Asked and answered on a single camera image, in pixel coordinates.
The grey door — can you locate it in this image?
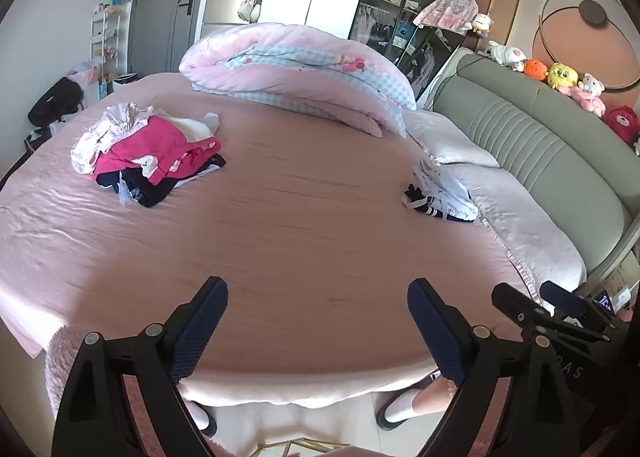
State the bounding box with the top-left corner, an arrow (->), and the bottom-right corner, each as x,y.
129,0 -> 218,75

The person's left foot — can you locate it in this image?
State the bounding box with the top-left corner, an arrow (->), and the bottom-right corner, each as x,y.
187,402 -> 218,438

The white handbag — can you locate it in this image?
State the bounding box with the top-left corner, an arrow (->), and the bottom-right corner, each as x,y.
237,0 -> 263,23

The brown wall disc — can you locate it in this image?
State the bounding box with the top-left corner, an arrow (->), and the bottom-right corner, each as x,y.
580,0 -> 608,26

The dark navy garment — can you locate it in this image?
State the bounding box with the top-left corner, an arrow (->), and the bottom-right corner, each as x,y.
96,160 -> 227,208

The pale pink pillow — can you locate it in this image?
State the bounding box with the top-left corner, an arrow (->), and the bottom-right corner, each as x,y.
440,163 -> 587,308
402,110 -> 501,168

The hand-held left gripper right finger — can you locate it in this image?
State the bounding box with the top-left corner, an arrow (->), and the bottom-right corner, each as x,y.
407,278 -> 581,457

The yellow plush toy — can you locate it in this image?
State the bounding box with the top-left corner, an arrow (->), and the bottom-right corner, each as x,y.
547,63 -> 581,91

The gold wire frame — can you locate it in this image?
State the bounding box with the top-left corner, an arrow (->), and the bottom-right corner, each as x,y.
255,439 -> 351,457

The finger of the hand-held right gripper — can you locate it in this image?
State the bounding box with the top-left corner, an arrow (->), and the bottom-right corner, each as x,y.
491,282 -> 556,333
539,281 -> 588,318

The red plush toy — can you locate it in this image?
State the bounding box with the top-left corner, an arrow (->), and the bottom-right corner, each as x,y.
603,106 -> 640,145

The green padded headboard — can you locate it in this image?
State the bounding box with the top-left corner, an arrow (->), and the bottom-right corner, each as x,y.
432,47 -> 633,283

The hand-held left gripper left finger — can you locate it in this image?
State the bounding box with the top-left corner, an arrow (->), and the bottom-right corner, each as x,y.
51,276 -> 229,457

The white T-shirt black collar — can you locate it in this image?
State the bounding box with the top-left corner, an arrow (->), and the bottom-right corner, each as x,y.
412,157 -> 480,218

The white shelf rack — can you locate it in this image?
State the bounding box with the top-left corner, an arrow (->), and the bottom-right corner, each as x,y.
90,7 -> 123,83

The pink cartoon jacket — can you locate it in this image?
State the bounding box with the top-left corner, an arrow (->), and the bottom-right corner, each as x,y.
414,0 -> 478,33

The white appliance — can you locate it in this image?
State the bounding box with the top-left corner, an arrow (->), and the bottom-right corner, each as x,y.
111,73 -> 139,94

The round pink bed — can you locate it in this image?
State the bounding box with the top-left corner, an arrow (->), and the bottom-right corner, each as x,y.
0,71 -> 588,410

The person's right foot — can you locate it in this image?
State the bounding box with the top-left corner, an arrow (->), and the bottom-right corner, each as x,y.
375,377 -> 458,430

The black bag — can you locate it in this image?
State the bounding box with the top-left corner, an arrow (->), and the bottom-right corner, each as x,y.
27,77 -> 85,128

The navy striped folded garment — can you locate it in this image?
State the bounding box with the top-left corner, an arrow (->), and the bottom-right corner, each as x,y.
404,184 -> 476,224

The white lying plush toy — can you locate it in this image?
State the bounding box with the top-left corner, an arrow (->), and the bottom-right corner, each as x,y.
486,40 -> 527,70

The pink fluffy robe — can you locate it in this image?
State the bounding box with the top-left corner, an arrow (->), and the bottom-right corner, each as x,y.
45,324 -> 521,457

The orange plush toy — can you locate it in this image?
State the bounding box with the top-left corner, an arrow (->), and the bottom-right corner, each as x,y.
523,60 -> 549,83

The cardboard box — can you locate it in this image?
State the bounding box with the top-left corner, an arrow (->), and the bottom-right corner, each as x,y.
595,267 -> 635,310

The cream garment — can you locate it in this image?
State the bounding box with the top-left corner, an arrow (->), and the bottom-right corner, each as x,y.
172,112 -> 221,143

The pink checked quilt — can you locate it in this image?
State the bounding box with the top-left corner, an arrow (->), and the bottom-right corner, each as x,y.
178,23 -> 417,138

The person's foot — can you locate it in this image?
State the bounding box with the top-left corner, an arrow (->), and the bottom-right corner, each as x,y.
375,377 -> 458,430
187,402 -> 218,438

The pink white plush toy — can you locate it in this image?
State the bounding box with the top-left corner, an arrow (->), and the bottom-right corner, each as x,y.
570,73 -> 607,117

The pale printed garment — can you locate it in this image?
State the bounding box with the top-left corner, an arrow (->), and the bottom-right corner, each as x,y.
71,102 -> 156,175

